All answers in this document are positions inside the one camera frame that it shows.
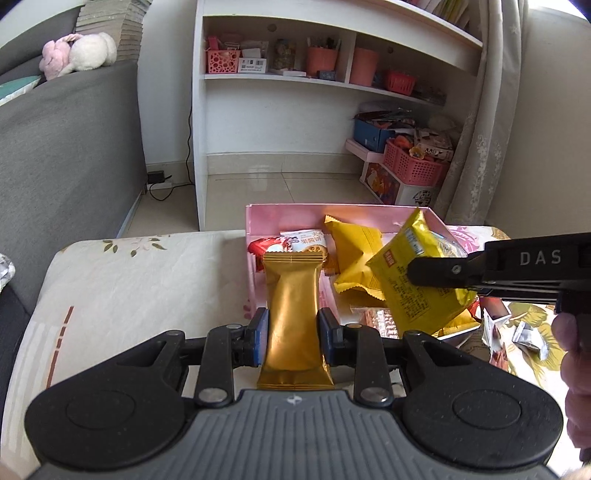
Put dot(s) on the pink plush toy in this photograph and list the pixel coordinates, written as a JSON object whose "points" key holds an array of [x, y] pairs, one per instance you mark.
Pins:
{"points": [[55, 55]]}

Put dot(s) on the grey sofa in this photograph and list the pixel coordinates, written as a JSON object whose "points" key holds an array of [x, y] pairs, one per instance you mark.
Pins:
{"points": [[64, 152]]}

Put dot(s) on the white bookshelf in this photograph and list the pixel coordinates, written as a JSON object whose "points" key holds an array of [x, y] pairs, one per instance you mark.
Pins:
{"points": [[286, 124]]}

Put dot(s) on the salmon pen holder cup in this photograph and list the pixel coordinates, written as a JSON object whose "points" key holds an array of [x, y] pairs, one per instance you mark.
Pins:
{"points": [[322, 61]]}

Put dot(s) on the salmon plain cup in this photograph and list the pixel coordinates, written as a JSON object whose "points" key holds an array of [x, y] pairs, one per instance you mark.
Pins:
{"points": [[364, 68]]}

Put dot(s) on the brown clear snack packet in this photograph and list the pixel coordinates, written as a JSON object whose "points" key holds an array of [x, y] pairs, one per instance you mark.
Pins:
{"points": [[376, 321]]}

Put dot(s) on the white labelled box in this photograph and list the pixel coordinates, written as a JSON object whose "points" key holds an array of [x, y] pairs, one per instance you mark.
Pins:
{"points": [[252, 66]]}

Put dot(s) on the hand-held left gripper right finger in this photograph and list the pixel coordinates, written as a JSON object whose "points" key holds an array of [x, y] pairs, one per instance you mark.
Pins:
{"points": [[325, 336]]}

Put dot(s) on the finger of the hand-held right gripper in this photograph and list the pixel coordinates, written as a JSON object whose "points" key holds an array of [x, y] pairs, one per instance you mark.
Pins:
{"points": [[443, 271]]}

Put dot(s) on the teal cushion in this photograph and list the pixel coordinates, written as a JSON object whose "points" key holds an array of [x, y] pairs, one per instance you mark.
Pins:
{"points": [[16, 90]]}

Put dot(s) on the black power adapter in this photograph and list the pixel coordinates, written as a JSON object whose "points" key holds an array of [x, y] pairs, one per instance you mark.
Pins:
{"points": [[157, 177]]}

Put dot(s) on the pink white storage stool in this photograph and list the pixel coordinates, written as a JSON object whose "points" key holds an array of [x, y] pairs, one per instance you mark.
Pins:
{"points": [[392, 187]]}

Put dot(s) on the small red basket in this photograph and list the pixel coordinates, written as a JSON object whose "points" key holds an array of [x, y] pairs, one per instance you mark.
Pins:
{"points": [[400, 83]]}

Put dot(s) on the beige lace curtain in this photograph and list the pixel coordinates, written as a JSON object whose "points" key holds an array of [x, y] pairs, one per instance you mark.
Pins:
{"points": [[485, 120]]}

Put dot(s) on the person's right hand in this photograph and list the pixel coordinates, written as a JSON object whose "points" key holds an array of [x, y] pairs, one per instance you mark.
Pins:
{"points": [[577, 369]]}

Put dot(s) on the floral printed blanket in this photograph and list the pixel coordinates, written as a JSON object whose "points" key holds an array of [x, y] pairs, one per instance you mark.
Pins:
{"points": [[138, 286]]}

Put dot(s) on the large plain yellow snack packet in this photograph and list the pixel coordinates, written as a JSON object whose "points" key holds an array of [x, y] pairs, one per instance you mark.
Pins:
{"points": [[355, 258]]}

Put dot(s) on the large pink plastic basket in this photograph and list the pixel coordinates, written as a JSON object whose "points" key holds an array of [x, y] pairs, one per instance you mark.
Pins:
{"points": [[415, 164]]}

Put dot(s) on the white plush toy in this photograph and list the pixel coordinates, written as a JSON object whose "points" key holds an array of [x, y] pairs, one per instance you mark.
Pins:
{"points": [[92, 53]]}

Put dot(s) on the small silver foil packet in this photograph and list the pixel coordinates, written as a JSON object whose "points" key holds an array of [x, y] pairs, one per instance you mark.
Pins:
{"points": [[531, 339]]}

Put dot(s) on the white crumpled nut packet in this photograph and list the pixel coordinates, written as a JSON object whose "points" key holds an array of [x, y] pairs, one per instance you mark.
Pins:
{"points": [[495, 325]]}

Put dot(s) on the red heart-print snack packet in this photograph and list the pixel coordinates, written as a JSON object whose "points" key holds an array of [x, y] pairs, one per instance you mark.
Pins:
{"points": [[263, 244]]}

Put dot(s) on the small pink perforated basket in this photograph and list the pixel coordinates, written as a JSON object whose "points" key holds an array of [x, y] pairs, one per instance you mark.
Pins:
{"points": [[223, 61]]}

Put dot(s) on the orange white cookie packet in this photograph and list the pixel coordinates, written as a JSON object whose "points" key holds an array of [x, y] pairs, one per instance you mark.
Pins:
{"points": [[302, 241]]}

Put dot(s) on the blue cardboard box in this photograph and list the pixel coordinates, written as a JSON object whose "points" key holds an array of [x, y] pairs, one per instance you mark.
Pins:
{"points": [[371, 136]]}

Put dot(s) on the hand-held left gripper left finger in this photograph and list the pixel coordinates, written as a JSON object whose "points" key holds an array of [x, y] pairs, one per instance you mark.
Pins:
{"points": [[261, 337]]}

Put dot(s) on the pink cardboard box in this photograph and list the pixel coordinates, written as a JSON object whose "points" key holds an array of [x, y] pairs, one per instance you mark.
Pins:
{"points": [[258, 217]]}

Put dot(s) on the gold foil snack packet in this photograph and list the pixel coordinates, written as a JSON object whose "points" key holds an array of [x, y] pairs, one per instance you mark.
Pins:
{"points": [[293, 318]]}

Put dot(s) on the yellow blue-label snack packet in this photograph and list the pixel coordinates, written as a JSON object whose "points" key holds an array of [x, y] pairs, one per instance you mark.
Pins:
{"points": [[415, 277]]}

